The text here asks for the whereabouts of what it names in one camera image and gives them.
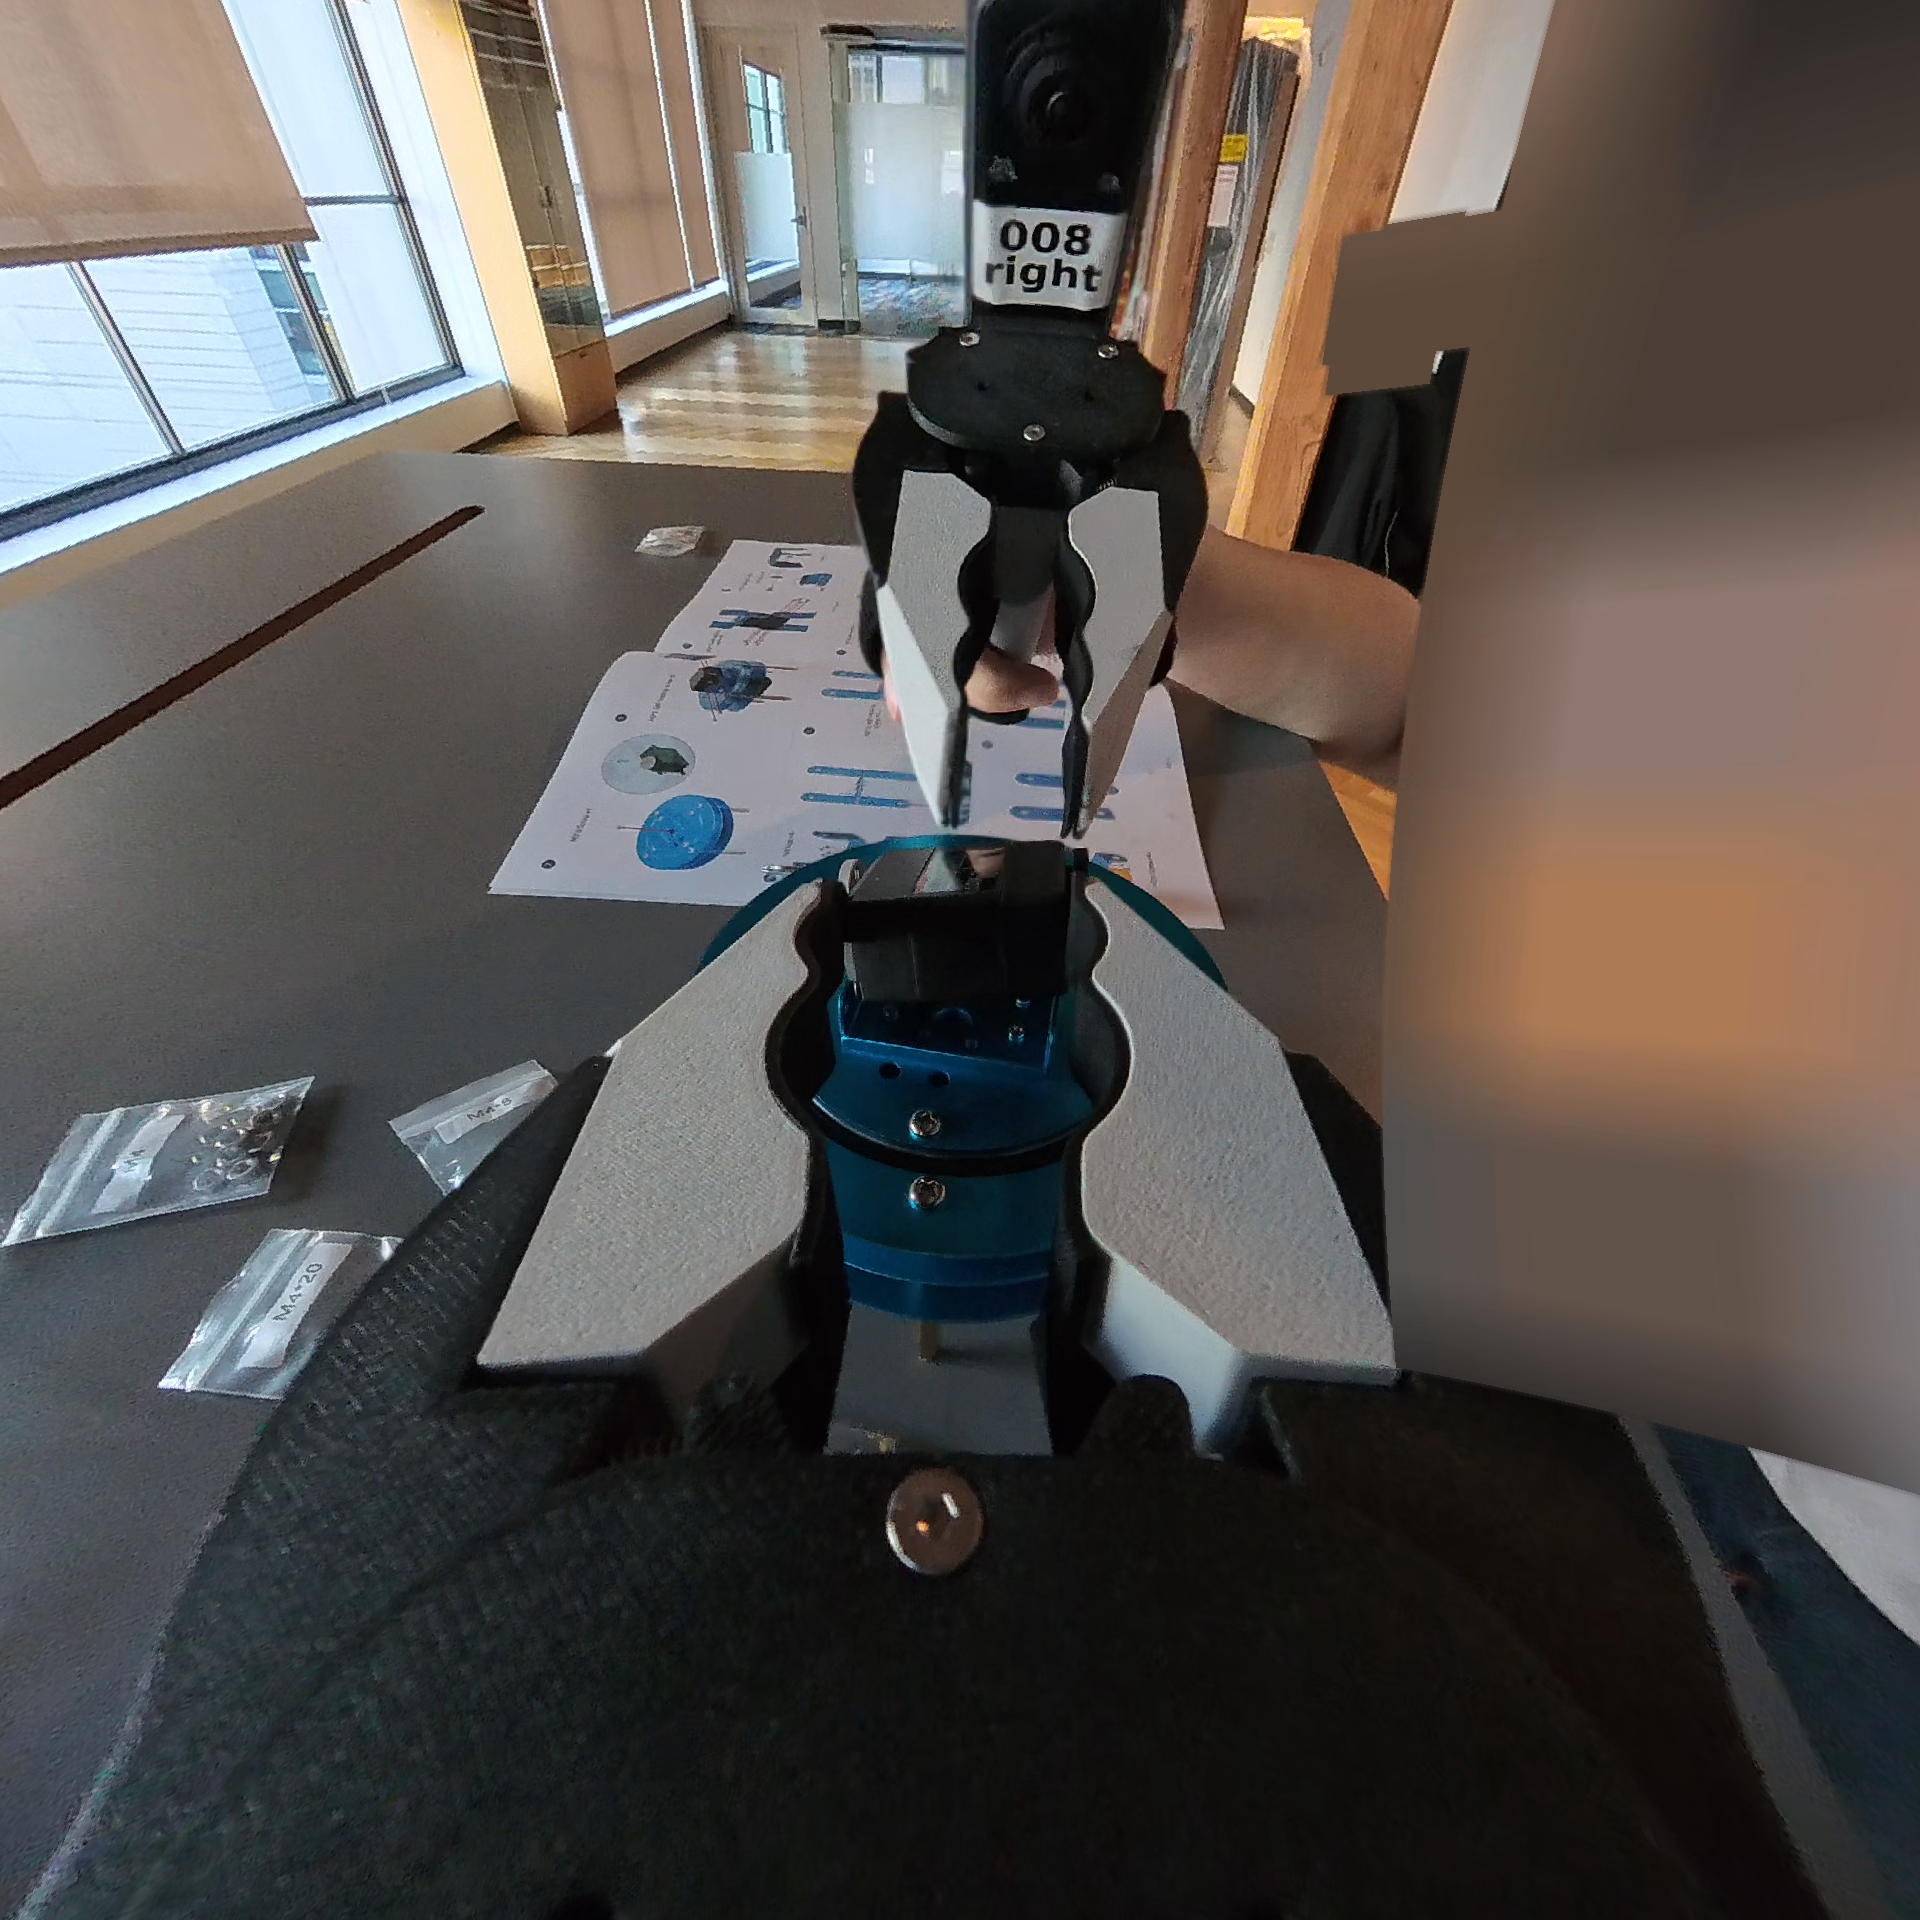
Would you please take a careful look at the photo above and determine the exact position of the black servo motor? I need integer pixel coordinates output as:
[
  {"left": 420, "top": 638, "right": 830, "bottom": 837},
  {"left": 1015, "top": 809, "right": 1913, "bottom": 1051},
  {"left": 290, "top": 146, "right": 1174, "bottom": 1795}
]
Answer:
[{"left": 833, "top": 840, "right": 1085, "bottom": 1010}]

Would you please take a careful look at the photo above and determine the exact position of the blue hobby robot arm base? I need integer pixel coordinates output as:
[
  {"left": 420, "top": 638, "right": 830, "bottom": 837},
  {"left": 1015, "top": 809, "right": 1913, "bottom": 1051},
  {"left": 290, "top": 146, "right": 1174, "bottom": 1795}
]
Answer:
[{"left": 694, "top": 833, "right": 1231, "bottom": 1364}]

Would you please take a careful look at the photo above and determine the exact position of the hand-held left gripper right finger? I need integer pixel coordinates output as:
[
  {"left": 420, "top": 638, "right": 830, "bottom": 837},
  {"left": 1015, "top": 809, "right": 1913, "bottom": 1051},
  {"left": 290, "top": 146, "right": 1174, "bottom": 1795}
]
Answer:
[{"left": 1053, "top": 854, "right": 1401, "bottom": 1457}]

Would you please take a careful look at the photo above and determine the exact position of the person's blue jeans leg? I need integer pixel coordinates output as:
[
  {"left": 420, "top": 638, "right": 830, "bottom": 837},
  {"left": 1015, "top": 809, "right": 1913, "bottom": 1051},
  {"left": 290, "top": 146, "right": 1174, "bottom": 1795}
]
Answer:
[{"left": 1650, "top": 1421, "right": 1920, "bottom": 1920}]

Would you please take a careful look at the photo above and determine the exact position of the stack of leaning panels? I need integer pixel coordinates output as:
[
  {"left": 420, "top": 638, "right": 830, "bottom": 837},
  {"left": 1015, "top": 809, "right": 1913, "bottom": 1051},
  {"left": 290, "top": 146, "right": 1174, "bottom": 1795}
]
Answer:
[{"left": 1132, "top": 0, "right": 1304, "bottom": 452}]

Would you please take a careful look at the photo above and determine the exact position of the person's right hand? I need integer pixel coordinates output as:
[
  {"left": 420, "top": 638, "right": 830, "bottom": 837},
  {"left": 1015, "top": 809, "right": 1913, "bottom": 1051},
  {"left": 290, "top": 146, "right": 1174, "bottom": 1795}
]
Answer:
[{"left": 879, "top": 529, "right": 1295, "bottom": 741}]

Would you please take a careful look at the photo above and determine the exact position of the dark grey desk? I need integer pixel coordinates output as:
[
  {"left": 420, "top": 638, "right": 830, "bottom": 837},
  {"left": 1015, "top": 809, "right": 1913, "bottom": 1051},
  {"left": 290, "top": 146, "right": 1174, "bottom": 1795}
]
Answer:
[{"left": 0, "top": 450, "right": 1393, "bottom": 1920}]

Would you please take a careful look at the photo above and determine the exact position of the glass door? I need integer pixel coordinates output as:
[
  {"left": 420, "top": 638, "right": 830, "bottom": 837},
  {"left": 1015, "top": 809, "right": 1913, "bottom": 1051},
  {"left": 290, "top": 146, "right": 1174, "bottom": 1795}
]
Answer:
[{"left": 732, "top": 27, "right": 973, "bottom": 340}]

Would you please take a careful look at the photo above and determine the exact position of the small labelled plastic bag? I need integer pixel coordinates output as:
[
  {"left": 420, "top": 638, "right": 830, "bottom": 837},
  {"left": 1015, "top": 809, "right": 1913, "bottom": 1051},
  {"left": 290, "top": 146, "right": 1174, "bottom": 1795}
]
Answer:
[{"left": 389, "top": 1056, "right": 559, "bottom": 1197}]

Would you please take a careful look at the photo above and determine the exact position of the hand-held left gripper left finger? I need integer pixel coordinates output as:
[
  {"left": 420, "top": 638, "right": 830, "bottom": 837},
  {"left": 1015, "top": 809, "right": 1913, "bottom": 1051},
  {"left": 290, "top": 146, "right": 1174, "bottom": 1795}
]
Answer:
[{"left": 478, "top": 878, "right": 846, "bottom": 1393}]

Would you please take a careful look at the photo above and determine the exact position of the wooden pillar with glass cabinet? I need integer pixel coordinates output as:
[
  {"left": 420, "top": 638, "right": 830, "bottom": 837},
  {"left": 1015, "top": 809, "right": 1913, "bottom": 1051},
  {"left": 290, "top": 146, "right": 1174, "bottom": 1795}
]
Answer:
[{"left": 394, "top": 0, "right": 621, "bottom": 441}]

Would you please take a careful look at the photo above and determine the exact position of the printed instruction sheet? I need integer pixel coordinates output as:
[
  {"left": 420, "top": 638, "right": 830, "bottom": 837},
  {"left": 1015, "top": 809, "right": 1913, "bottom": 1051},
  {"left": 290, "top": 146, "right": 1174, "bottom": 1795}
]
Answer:
[{"left": 489, "top": 534, "right": 1228, "bottom": 933}]

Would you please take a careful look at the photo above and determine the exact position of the large window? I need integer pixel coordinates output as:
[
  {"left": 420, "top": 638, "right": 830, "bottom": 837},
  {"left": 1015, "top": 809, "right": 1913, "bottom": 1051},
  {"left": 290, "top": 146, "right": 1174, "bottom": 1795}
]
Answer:
[{"left": 0, "top": 0, "right": 463, "bottom": 530}]

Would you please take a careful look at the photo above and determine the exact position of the small bag of screws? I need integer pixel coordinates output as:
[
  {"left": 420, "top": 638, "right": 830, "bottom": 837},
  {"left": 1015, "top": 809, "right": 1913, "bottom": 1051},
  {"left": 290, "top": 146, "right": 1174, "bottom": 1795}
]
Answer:
[{"left": 1, "top": 1074, "right": 318, "bottom": 1251}]

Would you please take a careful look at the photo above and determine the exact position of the plastic bag with long screws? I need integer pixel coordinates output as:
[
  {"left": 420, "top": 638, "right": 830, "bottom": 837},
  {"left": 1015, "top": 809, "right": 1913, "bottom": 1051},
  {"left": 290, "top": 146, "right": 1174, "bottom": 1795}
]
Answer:
[{"left": 158, "top": 1228, "right": 405, "bottom": 1401}]

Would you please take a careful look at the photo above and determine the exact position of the wooden column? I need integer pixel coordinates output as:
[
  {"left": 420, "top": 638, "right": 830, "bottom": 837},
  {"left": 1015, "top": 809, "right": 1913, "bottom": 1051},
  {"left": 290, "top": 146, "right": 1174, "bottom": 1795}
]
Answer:
[{"left": 1240, "top": 0, "right": 1461, "bottom": 554}]

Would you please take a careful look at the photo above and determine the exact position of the black jacket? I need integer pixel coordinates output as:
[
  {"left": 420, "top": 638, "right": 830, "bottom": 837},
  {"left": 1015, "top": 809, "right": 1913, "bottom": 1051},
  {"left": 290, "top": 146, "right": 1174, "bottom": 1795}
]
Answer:
[{"left": 1292, "top": 350, "right": 1470, "bottom": 605}]

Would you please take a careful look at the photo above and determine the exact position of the person's white clothed torso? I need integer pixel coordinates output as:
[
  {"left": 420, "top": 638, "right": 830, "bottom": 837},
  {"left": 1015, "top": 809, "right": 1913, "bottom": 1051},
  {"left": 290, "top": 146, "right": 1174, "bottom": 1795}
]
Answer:
[{"left": 1745, "top": 1444, "right": 1920, "bottom": 1604}]

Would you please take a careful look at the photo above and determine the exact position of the beige roller blind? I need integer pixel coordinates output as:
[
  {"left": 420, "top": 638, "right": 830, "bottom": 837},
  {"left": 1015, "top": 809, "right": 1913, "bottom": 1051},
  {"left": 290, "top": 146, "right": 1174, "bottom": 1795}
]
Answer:
[{"left": 0, "top": 0, "right": 319, "bottom": 272}]

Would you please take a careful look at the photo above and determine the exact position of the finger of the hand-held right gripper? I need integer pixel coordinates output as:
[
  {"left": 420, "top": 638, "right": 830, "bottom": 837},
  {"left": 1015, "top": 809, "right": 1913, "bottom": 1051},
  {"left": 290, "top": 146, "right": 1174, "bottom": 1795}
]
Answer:
[
  {"left": 1053, "top": 489, "right": 1181, "bottom": 841},
  {"left": 873, "top": 469, "right": 1004, "bottom": 833}
]

